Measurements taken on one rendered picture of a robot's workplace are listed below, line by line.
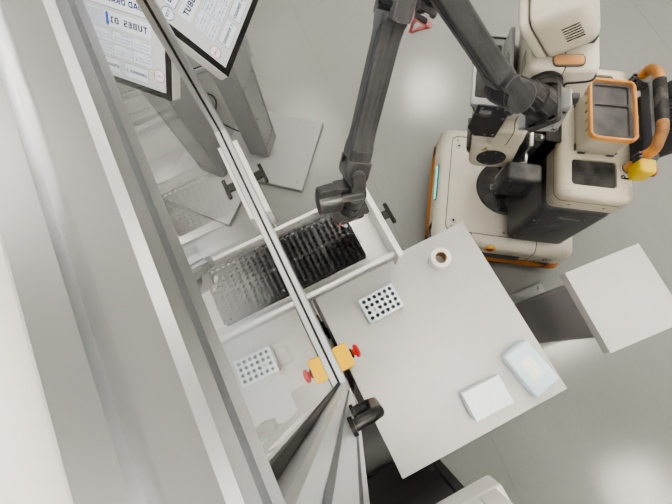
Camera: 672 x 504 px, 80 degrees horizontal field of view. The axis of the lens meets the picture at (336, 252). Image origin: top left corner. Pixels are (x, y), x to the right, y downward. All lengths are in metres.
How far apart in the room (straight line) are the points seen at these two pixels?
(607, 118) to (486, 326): 0.80
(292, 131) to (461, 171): 1.00
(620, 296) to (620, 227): 1.07
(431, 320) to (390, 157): 1.27
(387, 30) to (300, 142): 1.58
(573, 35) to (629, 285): 0.83
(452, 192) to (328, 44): 1.35
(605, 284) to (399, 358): 0.73
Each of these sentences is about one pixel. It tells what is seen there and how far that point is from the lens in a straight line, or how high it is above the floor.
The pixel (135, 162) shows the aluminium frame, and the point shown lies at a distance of 0.17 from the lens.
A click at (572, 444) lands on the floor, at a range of 2.36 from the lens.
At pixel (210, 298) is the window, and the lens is 0.24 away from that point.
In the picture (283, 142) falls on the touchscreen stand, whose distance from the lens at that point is 2.44.
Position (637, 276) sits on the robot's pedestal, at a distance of 1.66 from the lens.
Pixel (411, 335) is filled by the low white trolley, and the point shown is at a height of 0.76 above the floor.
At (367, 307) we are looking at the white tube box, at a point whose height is 0.76.
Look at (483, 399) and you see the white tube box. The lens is 1.35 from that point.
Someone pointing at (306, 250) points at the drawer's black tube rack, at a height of 0.87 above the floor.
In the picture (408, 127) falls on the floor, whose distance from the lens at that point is 2.52.
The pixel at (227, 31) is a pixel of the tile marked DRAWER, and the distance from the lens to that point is 1.60.
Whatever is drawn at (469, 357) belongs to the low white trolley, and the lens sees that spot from 1.39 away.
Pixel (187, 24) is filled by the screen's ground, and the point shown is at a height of 1.10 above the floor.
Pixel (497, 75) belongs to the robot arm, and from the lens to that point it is 1.07.
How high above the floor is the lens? 2.10
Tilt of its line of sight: 74 degrees down
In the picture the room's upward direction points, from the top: 9 degrees counter-clockwise
